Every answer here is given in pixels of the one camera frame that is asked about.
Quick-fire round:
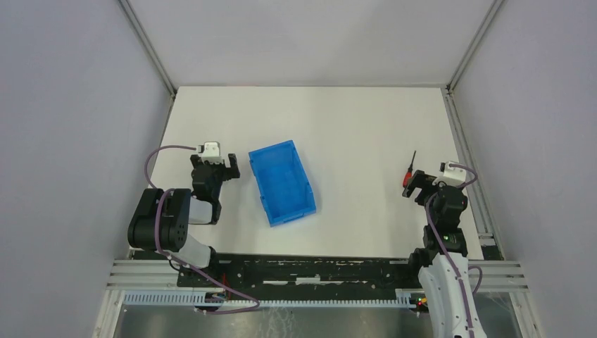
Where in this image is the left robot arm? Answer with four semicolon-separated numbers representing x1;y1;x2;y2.
127;154;240;287

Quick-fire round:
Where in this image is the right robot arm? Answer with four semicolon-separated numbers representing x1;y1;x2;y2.
402;161;486;337

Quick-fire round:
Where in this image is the blue plastic bin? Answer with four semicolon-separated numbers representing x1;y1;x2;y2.
249;140;317;227

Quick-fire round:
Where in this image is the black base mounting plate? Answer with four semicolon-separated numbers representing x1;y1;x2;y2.
206;253;421;302

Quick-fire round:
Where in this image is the red handled screwdriver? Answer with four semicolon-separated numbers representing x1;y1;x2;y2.
402;150;417;188

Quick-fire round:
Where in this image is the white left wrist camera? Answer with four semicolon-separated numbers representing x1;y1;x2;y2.
196;142;224;165

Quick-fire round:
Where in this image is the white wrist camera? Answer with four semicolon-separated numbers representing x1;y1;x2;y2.
196;142;224;165
433;161;467;187

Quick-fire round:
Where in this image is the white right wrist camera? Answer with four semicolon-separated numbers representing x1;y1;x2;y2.
433;161;467;187

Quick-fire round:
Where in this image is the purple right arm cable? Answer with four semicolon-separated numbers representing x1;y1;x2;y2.
424;163;484;338

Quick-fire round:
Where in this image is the white slotted cable duct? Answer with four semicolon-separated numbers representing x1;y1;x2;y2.
122;289;421;309

